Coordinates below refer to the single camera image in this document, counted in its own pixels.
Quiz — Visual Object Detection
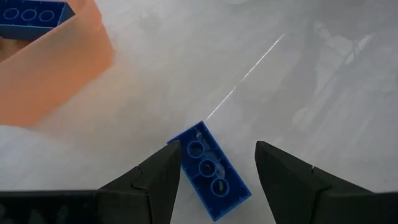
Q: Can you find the orange translucent plastic bin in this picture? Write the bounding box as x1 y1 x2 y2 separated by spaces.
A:
0 0 115 128

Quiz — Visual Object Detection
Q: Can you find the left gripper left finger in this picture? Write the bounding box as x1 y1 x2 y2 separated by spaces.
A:
97 139 183 224

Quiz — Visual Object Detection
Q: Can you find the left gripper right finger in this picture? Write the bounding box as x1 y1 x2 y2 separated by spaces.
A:
254 141 374 224

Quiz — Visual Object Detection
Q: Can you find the blue toy brick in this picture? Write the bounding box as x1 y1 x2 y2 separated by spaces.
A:
0 0 76 41
167 120 252 222

